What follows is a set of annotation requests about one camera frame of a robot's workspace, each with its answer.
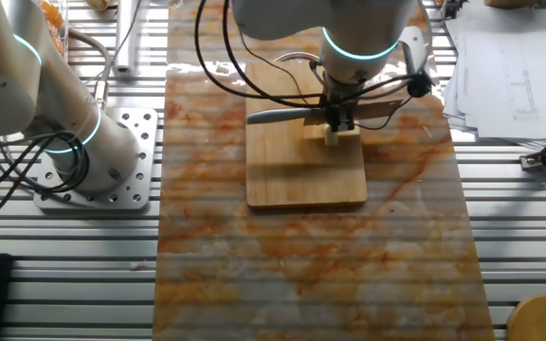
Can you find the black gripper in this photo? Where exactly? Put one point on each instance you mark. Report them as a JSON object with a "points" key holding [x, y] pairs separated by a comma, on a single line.
{"points": [[340, 97]]}

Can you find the white scallion stalk piece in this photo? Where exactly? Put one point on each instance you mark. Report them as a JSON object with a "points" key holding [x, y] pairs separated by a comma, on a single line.
{"points": [[331, 138]]}

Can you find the steel cleaver knife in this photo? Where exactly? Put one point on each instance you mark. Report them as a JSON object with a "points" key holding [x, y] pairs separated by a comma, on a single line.
{"points": [[377, 110]]}

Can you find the wooden cutting board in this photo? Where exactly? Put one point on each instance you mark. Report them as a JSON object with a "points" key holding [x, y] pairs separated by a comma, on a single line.
{"points": [[292, 170]]}

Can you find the orange marble pattern mat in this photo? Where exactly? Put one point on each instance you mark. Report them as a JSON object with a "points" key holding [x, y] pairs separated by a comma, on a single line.
{"points": [[301, 265]]}

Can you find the white paper stack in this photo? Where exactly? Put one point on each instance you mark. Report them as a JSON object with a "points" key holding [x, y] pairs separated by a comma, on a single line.
{"points": [[510, 71]]}

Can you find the white plastic wrap roll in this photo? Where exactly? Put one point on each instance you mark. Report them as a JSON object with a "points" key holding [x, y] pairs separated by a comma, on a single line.
{"points": [[123, 52]]}

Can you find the white daikon radish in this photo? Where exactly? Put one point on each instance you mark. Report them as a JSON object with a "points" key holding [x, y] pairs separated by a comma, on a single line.
{"points": [[97, 4]]}

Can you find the wooden stand with round base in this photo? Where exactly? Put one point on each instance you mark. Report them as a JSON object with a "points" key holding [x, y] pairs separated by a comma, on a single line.
{"points": [[543, 317]]}

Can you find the clear plastic fruit container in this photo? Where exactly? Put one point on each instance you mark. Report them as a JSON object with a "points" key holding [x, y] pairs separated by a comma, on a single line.
{"points": [[66, 28]]}

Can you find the orange fruit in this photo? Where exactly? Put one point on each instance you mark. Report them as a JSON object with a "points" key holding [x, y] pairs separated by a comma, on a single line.
{"points": [[52, 12], [59, 43]]}

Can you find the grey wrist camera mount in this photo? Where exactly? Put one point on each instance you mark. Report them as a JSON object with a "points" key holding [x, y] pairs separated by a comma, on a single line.
{"points": [[415, 47]]}

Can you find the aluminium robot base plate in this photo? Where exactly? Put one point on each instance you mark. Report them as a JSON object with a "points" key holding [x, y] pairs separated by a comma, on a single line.
{"points": [[147, 156]]}

